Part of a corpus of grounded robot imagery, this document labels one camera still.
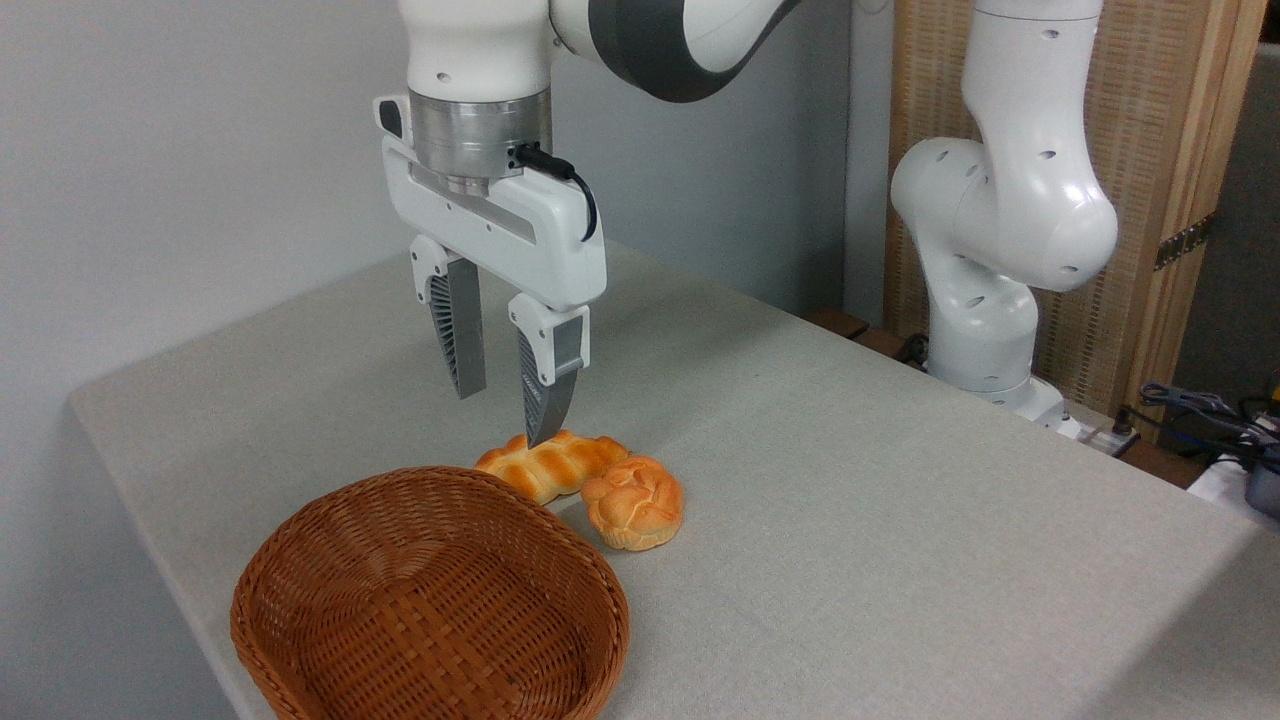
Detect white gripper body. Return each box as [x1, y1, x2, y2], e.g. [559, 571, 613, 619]
[375, 94, 608, 312]

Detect brown wooden base board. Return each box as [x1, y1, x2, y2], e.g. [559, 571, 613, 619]
[805, 308, 926, 369]

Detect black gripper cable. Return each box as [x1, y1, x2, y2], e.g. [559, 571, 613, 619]
[514, 143, 600, 244]

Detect wooden woven screen panel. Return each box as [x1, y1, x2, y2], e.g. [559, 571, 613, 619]
[885, 0, 1269, 441]

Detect black metal screen hinge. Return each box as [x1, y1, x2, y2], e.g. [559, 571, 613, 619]
[1155, 212, 1217, 271]

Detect long braided bread loaf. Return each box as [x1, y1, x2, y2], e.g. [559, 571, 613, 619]
[474, 429, 631, 506]

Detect round knotted bread roll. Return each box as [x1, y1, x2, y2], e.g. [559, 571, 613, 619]
[581, 456, 686, 552]

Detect brown wicker basket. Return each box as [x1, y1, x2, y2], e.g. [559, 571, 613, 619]
[230, 466, 631, 720]

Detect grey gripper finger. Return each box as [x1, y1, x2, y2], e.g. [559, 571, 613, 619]
[508, 292, 591, 449]
[410, 235, 488, 401]

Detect black cable bundle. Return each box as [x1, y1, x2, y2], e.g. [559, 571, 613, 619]
[1138, 380, 1280, 453]

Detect grey tablecloth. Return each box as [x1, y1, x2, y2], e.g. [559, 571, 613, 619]
[68, 240, 1280, 720]

